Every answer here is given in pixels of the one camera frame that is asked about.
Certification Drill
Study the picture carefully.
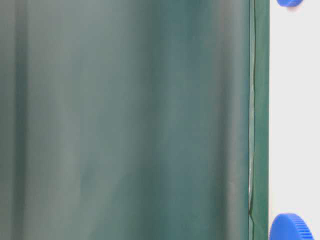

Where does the large blue gear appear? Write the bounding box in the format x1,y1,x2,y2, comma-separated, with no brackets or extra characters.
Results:
269,213,314,240

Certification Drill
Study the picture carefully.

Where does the small blue gear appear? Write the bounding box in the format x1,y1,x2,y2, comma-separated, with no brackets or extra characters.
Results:
277,0,303,8

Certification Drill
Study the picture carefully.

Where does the green cloth backdrop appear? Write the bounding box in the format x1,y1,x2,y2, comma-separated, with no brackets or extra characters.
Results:
0,0,270,240

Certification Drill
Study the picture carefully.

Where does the white board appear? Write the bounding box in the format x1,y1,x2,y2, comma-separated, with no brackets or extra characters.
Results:
269,0,320,239

